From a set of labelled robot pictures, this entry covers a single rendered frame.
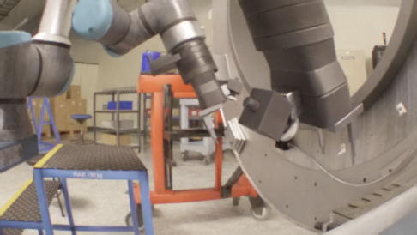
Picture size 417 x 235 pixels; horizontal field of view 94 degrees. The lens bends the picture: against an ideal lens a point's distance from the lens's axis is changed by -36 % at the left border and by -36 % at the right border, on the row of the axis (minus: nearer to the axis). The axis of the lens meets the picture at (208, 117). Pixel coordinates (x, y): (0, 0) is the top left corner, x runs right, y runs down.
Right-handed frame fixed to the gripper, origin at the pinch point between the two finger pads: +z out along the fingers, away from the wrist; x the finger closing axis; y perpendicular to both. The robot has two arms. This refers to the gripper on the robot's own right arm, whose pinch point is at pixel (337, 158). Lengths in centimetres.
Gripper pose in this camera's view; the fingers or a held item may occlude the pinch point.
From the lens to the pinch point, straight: 29.7
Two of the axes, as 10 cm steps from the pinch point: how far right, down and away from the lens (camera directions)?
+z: 3.2, 9.0, 2.9
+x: 3.8, 1.6, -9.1
